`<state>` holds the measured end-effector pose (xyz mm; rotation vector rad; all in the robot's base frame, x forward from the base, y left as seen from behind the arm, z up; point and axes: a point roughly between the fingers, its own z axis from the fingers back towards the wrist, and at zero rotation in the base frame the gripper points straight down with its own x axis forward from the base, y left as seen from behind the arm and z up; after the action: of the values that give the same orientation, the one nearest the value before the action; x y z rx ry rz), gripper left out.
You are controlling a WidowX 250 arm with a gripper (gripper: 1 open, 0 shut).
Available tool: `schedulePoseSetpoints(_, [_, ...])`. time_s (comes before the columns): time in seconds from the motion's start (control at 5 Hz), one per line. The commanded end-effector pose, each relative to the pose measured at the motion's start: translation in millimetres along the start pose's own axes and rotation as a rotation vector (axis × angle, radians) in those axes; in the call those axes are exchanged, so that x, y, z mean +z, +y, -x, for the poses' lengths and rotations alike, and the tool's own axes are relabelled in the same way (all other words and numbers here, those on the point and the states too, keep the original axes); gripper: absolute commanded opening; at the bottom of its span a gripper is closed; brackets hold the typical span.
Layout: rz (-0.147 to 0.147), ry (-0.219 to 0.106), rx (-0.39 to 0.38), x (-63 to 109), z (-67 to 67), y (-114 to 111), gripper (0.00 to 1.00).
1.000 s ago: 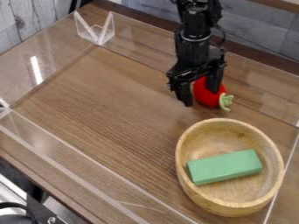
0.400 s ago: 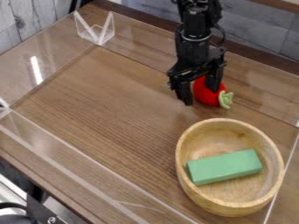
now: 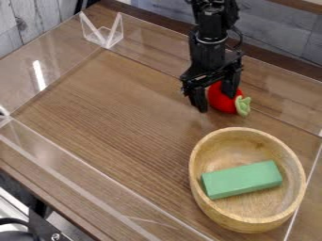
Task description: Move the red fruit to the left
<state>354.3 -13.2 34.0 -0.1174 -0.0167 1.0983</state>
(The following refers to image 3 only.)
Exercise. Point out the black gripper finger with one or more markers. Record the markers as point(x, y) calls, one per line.
point(198, 99)
point(232, 80)

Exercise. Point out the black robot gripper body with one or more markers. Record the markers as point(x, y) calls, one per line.
point(198, 77)

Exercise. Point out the red knitted strawberry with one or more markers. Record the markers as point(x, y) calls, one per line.
point(236, 105)

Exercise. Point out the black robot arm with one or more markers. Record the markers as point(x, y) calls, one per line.
point(216, 54)

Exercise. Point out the light wooden bowl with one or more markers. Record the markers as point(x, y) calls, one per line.
point(262, 210)

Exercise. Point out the green rectangular block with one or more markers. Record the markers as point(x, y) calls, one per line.
point(240, 180)

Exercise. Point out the black metal stand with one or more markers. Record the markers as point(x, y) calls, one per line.
point(27, 218)

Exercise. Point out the clear acrylic enclosure wall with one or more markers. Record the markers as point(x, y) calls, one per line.
point(99, 130)

